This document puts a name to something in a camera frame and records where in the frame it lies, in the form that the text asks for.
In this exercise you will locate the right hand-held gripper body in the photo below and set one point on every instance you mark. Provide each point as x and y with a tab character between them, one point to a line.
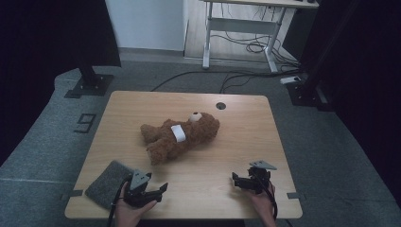
260	179

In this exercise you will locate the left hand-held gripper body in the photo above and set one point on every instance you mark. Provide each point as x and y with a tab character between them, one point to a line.
138	180

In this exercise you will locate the grey fuzzy cloth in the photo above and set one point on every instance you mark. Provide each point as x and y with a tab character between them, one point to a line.
108	186

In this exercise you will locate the brown teddy bear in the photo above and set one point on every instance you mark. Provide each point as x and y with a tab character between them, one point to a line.
192	134

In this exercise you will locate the person's right hand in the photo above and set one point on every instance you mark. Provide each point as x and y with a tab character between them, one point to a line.
265	205

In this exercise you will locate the person's left hand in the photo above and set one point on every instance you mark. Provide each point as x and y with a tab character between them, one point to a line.
126	216

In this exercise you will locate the grey tape strip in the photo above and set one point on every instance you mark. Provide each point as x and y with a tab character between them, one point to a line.
295	195
74	193

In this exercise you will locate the black metal stand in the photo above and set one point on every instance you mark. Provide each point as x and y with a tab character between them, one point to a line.
90	83
307	93

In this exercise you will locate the white power strip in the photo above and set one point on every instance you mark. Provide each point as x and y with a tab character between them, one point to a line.
290	80

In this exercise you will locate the dark curtain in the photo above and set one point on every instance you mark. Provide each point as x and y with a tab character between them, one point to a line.
369	63
47	47

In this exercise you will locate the white metal desk frame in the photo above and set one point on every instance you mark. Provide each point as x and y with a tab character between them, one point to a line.
242	26

